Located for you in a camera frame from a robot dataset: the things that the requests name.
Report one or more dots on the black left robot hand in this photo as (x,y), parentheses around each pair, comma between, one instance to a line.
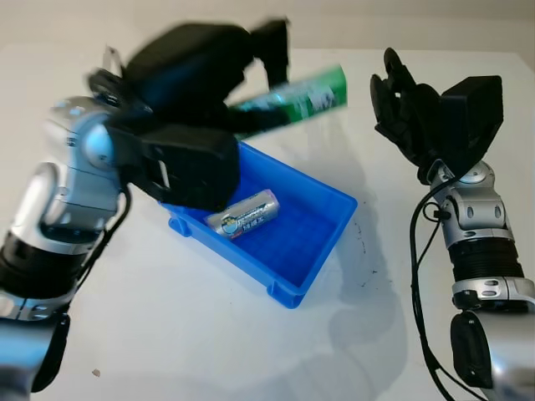
(188,71)

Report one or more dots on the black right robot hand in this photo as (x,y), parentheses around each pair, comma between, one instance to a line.
(411,117)

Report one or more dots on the green toothpaste box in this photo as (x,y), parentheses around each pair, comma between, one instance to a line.
(309,98)

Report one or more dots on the silver cylindrical bottle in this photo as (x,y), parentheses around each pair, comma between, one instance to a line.
(244,215)

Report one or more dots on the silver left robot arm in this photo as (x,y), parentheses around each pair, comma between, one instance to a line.
(50,209)

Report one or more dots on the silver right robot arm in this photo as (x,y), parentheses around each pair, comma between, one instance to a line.
(480,250)

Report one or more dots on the blue plastic tray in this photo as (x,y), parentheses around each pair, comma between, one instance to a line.
(292,246)

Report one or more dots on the small pink scrap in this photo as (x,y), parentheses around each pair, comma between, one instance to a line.
(96,372)

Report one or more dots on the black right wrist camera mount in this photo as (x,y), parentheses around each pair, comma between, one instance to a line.
(472,121)

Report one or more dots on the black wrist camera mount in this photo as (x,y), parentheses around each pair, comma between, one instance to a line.
(188,167)
(472,121)

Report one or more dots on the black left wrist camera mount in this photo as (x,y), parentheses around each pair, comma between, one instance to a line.
(188,167)

